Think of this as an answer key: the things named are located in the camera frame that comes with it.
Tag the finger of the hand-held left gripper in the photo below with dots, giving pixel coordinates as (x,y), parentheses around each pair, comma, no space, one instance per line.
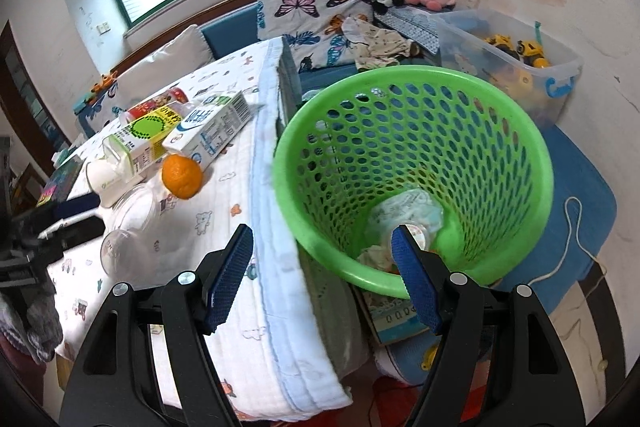
(77,206)
(82,232)

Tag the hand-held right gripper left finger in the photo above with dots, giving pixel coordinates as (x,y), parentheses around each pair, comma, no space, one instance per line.
(227,277)

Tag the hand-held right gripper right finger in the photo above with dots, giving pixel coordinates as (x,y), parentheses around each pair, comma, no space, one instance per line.
(415,277)

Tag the green and yellow drink carton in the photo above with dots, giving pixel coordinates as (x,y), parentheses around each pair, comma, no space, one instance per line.
(145,132)

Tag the green plastic mesh basket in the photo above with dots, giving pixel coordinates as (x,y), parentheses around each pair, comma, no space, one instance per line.
(287,187)

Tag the red snack cup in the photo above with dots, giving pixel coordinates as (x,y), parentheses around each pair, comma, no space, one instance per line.
(150,107)

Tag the white and blue milk carton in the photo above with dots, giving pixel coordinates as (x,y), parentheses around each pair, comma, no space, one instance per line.
(210,127)

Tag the dark printed book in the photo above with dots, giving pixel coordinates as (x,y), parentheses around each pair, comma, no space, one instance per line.
(60,182)

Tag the white plastic cup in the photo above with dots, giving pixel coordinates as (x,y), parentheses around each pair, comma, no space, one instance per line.
(107,184)

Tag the crumpled paper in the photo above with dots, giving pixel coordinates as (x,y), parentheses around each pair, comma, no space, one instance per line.
(377,259)

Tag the clear plastic cup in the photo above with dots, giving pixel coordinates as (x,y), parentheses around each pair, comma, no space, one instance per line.
(122,252)
(137,209)

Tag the blue picture book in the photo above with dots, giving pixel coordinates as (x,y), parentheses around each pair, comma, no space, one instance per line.
(392,317)

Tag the printed white blanket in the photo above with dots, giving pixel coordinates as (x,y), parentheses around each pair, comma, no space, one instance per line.
(225,207)

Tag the clear plastic bottle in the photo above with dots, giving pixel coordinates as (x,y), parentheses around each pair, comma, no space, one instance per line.
(410,207)

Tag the grey knit cloth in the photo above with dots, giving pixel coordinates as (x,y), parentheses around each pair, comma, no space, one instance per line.
(37,327)

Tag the orange fruit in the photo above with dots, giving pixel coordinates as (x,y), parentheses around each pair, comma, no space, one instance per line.
(182,177)

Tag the orange toy figure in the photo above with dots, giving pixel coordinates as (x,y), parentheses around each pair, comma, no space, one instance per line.
(102,84)

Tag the white cushion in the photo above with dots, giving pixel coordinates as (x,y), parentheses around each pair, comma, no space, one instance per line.
(170,52)

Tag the blue mattress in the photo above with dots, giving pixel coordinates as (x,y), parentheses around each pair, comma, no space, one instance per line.
(575,187)

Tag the cream child's clothing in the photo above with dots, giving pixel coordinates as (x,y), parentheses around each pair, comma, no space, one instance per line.
(375,42)

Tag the yellow toy truck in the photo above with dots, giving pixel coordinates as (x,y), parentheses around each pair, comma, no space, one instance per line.
(532,52)
(500,42)

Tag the blue and white patterned cloth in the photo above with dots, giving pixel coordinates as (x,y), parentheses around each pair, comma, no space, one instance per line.
(410,24)

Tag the clear plastic storage bin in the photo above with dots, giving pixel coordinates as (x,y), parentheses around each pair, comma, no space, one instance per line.
(500,24)

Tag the butterfly print blanket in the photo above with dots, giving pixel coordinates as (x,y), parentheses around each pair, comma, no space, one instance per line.
(300,12)

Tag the white wall switch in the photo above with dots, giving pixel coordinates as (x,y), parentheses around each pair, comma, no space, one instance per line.
(103,28)

